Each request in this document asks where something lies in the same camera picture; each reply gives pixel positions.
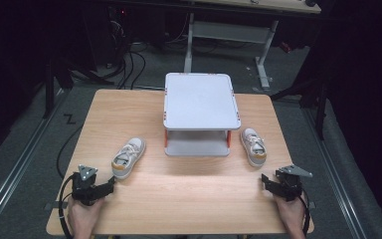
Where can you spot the white two-tier shoe rack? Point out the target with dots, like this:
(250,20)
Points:
(200,109)

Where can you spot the black metal stand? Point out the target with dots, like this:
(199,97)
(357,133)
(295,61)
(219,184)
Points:
(315,99)
(51,86)

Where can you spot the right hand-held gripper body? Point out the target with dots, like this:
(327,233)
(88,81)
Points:
(290,186)

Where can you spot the white sneaker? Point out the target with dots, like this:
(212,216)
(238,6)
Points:
(253,146)
(128,158)

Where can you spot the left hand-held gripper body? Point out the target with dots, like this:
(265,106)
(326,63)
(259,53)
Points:
(85,190)

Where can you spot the person's right hand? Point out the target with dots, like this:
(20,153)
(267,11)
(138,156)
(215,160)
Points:
(291,215)

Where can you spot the person's left hand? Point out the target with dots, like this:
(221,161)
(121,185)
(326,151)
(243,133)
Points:
(83,219)

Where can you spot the white-legged desk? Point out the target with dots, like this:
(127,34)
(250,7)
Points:
(232,30)

